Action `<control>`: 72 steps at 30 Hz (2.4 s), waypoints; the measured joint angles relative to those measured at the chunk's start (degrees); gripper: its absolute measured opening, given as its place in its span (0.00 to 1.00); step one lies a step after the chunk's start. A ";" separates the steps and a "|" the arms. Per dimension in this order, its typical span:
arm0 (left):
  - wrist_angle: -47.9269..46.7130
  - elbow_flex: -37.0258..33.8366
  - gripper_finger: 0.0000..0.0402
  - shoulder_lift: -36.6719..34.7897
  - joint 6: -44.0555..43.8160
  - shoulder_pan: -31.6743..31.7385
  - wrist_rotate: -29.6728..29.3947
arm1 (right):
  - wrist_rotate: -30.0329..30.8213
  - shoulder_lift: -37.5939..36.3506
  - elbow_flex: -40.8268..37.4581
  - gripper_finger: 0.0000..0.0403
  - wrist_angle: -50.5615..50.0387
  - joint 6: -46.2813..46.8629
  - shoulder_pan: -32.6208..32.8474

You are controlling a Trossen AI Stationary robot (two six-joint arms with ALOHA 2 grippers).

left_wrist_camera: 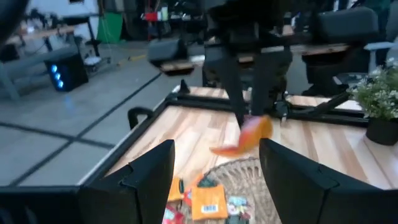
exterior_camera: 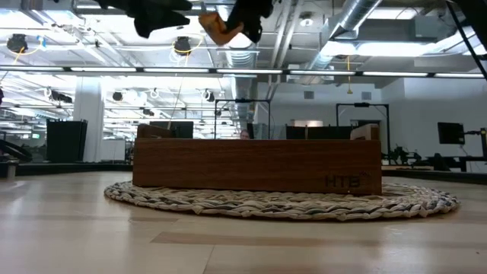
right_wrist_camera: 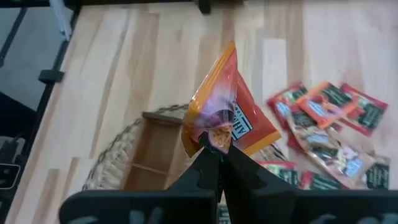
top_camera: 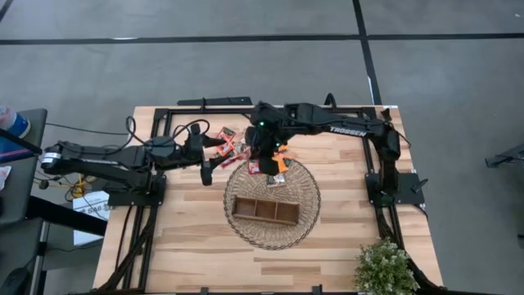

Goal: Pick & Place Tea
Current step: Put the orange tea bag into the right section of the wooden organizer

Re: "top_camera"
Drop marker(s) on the grey side desk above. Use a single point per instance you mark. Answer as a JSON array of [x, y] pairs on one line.
[[20, 192]]

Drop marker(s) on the black slanted bar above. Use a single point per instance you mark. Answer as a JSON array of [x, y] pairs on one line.
[[20, 142]]

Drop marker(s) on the small black wedge bracket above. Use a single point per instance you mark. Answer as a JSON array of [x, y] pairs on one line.
[[385, 114]]

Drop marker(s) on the black floor stand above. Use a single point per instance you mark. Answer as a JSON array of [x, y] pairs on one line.
[[507, 156]]

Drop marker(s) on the round woven placemat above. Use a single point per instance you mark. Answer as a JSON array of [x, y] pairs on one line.
[[270, 237]]

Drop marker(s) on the black floor beam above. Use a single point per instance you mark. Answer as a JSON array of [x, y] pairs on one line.
[[61, 215]]

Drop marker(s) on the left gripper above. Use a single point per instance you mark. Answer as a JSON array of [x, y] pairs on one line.
[[196, 151]]

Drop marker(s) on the beige green-banded tea packet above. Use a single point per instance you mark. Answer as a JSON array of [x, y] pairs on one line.
[[276, 180], [242, 148]]

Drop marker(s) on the black lever knob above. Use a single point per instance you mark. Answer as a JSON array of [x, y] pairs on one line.
[[419, 185]]

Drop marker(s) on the black aluminium table frame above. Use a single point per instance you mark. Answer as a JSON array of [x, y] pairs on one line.
[[213, 111]]

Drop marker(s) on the wooden three-compartment box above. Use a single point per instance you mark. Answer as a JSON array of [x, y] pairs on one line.
[[266, 210]]

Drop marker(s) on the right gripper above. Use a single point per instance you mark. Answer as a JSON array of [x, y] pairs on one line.
[[270, 139]]

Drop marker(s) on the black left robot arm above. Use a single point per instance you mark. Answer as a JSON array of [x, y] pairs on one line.
[[102, 160]]

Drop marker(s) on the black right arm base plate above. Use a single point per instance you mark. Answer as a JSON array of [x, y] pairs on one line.
[[409, 188]]

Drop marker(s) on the black curved clamp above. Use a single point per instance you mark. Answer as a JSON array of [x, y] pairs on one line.
[[329, 100]]

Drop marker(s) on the potted white-flowered plant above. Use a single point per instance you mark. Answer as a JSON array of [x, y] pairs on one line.
[[385, 270]]

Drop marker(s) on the black bar-shaped device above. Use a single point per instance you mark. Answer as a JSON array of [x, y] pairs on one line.
[[221, 101]]

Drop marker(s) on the blue and white container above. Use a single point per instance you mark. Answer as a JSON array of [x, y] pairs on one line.
[[14, 123]]

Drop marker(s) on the white printed cardboard box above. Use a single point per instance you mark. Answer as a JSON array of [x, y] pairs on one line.
[[92, 201]]

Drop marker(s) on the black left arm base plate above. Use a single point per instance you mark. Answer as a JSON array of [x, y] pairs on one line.
[[123, 198]]

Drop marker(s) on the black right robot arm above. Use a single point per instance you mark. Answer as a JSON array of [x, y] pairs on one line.
[[348, 123]]

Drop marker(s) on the grey low desk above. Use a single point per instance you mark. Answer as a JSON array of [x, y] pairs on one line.
[[20, 246]]

